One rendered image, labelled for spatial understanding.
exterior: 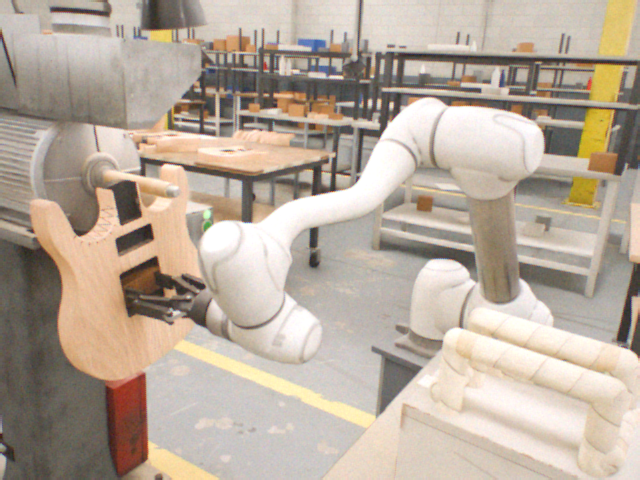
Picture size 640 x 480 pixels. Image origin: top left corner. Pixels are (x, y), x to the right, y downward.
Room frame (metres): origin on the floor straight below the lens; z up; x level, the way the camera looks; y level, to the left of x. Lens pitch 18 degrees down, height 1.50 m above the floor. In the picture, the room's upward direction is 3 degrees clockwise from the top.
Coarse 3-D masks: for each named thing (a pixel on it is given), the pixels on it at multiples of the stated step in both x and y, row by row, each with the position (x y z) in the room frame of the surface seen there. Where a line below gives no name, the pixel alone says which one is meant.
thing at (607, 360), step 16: (480, 320) 0.67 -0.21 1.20; (496, 320) 0.66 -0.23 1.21; (512, 320) 0.66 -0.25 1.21; (496, 336) 0.66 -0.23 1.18; (512, 336) 0.64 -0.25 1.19; (528, 336) 0.63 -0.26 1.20; (544, 336) 0.63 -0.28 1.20; (560, 336) 0.62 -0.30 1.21; (576, 336) 0.62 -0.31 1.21; (544, 352) 0.63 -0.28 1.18; (560, 352) 0.61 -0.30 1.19; (576, 352) 0.60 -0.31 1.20; (592, 352) 0.59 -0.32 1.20; (608, 352) 0.59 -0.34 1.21; (624, 352) 0.58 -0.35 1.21; (608, 368) 0.58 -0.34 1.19; (624, 368) 0.57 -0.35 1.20
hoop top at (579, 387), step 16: (448, 336) 0.61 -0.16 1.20; (464, 336) 0.60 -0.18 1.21; (480, 336) 0.60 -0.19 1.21; (464, 352) 0.59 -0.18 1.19; (480, 352) 0.58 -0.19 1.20; (496, 352) 0.58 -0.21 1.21; (512, 352) 0.57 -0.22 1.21; (528, 352) 0.57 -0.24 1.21; (496, 368) 0.58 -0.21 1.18; (512, 368) 0.56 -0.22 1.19; (528, 368) 0.55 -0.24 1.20; (544, 368) 0.55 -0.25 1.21; (560, 368) 0.54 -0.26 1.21; (576, 368) 0.54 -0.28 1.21; (544, 384) 0.55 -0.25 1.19; (560, 384) 0.53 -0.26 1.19; (576, 384) 0.53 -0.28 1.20; (592, 384) 0.52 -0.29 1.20; (608, 384) 0.51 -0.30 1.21; (592, 400) 0.52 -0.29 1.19; (624, 400) 0.51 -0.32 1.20
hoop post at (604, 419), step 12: (600, 408) 0.51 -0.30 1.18; (612, 408) 0.51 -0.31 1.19; (624, 408) 0.51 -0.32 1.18; (588, 420) 0.52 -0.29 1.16; (600, 420) 0.51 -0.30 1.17; (612, 420) 0.50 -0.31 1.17; (588, 432) 0.52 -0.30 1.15; (600, 432) 0.51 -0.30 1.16; (612, 432) 0.51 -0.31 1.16; (588, 444) 0.51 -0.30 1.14; (600, 444) 0.51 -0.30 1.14; (612, 444) 0.51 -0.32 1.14; (588, 456) 0.51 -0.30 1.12; (600, 456) 0.51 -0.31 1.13; (588, 468) 0.51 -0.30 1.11; (600, 468) 0.50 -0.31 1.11
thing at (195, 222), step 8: (192, 208) 1.47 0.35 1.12; (200, 208) 1.47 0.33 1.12; (208, 208) 1.49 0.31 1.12; (192, 216) 1.43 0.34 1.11; (200, 216) 1.45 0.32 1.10; (192, 224) 1.42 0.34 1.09; (200, 224) 1.45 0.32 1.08; (192, 232) 1.42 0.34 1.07; (200, 232) 1.45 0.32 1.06; (192, 240) 1.42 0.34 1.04
